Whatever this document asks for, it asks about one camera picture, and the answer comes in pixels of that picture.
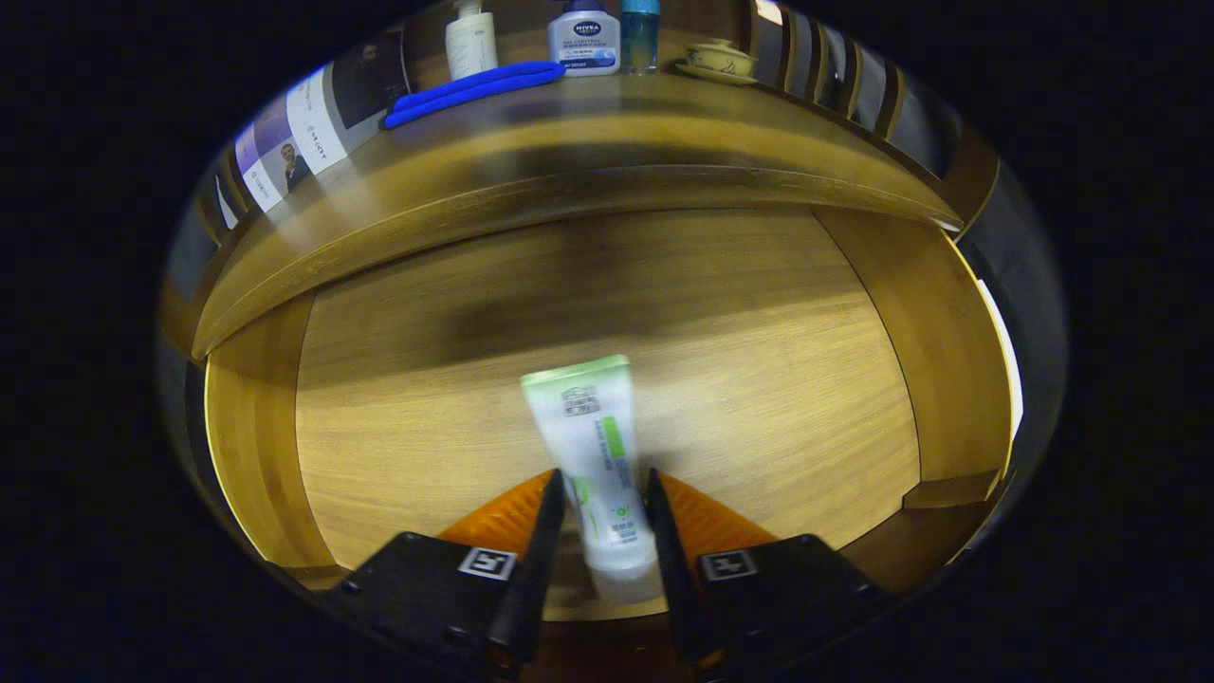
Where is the teal bottle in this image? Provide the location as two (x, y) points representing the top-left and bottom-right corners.
(621, 0), (661, 75)

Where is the blue folded cloth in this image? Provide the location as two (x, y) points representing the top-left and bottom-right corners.
(381, 61), (567, 131)

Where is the purple book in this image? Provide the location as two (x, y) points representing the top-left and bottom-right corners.
(234, 95), (314, 214)

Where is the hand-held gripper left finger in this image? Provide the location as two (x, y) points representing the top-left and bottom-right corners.
(327, 468), (567, 676)

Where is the white green tube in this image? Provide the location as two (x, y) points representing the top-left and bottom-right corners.
(520, 354), (665, 605)

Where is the wooden countertop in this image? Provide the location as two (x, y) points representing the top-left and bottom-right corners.
(190, 71), (964, 361)

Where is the ceramic lidded teacup with saucer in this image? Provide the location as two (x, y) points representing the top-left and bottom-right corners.
(674, 38), (760, 87)

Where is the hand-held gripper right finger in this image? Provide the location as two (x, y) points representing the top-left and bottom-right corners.
(645, 468), (892, 676)

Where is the white book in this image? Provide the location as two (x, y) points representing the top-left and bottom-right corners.
(285, 24), (414, 176)

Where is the black backdrop cloth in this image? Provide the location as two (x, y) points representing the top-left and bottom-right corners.
(963, 157), (1071, 494)

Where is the white bottle blue pump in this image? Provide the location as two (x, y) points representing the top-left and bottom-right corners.
(547, 0), (622, 77)

